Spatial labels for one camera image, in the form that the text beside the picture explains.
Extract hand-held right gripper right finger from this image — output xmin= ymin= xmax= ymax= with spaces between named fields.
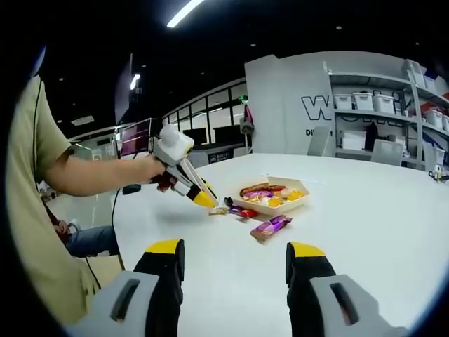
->
xmin=285 ymin=241 xmax=385 ymax=337

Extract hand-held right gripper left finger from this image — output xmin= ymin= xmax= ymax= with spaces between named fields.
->
xmin=91 ymin=238 xmax=186 ymax=337

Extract cream hexagonal container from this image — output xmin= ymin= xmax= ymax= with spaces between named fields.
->
xmin=232 ymin=176 xmax=312 ymax=216

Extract person's left hand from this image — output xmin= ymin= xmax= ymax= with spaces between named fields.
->
xmin=135 ymin=154 xmax=166 ymax=185

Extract black computer monitor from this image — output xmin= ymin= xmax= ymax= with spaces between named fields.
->
xmin=182 ymin=127 xmax=208 ymax=147
xmin=213 ymin=124 xmax=243 ymax=144

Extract pink screen computer monitor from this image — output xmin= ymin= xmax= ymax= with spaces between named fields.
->
xmin=119 ymin=117 xmax=154 ymax=157

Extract clothes on coat stand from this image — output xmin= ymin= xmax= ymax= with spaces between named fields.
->
xmin=239 ymin=103 xmax=257 ymax=154

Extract grey office chair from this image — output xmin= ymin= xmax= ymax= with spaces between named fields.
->
xmin=307 ymin=125 xmax=333 ymax=157
xmin=370 ymin=138 xmax=405 ymax=166

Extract ceiling light strip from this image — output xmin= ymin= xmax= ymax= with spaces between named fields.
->
xmin=166 ymin=0 xmax=206 ymax=29

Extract person in beige shirt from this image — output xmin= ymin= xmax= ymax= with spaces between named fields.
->
xmin=6 ymin=75 xmax=102 ymax=326

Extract large white box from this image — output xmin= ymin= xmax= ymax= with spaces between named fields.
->
xmin=340 ymin=128 xmax=368 ymax=151

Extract white worn device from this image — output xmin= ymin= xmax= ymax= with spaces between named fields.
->
xmin=29 ymin=45 xmax=47 ymax=78

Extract black bag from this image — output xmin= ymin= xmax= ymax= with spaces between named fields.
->
xmin=364 ymin=122 xmax=379 ymax=151

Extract row of white storage boxes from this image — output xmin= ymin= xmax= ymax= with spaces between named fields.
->
xmin=333 ymin=61 xmax=449 ymax=133

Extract grey metal shelf rack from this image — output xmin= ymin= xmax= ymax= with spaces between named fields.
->
xmin=322 ymin=59 xmax=449 ymax=173

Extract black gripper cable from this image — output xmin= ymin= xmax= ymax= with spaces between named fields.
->
xmin=83 ymin=187 xmax=123 ymax=291

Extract thin black device cable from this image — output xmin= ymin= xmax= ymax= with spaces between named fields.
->
xmin=33 ymin=79 xmax=45 ymax=185

